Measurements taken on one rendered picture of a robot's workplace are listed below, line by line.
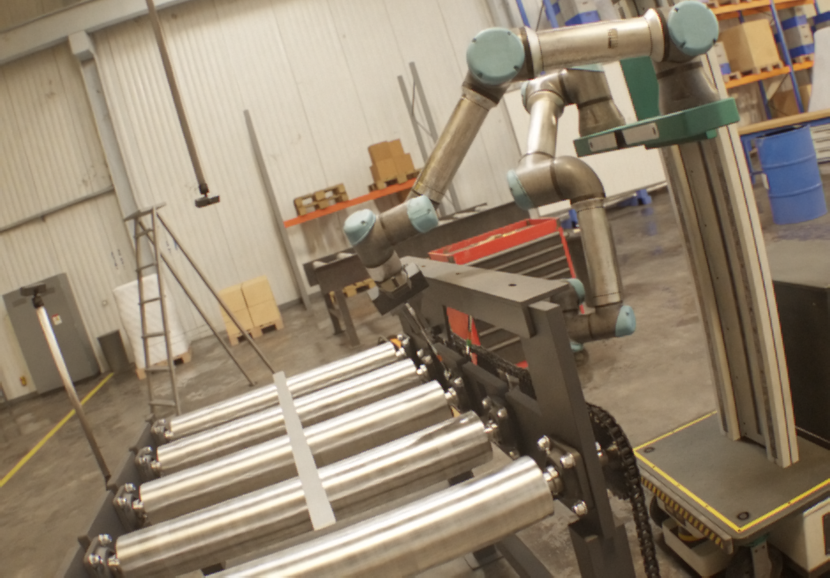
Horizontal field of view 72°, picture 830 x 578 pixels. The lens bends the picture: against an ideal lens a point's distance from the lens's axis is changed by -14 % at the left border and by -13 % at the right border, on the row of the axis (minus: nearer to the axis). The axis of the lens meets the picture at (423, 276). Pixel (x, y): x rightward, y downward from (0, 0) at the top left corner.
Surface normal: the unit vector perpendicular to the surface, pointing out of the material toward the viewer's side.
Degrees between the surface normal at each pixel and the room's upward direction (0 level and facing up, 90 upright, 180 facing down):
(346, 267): 90
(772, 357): 90
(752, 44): 90
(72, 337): 90
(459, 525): 65
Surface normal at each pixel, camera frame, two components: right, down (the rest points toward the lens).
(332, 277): 0.29, 0.05
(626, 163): -0.17, 0.19
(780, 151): -0.66, 0.31
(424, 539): 0.13, -0.25
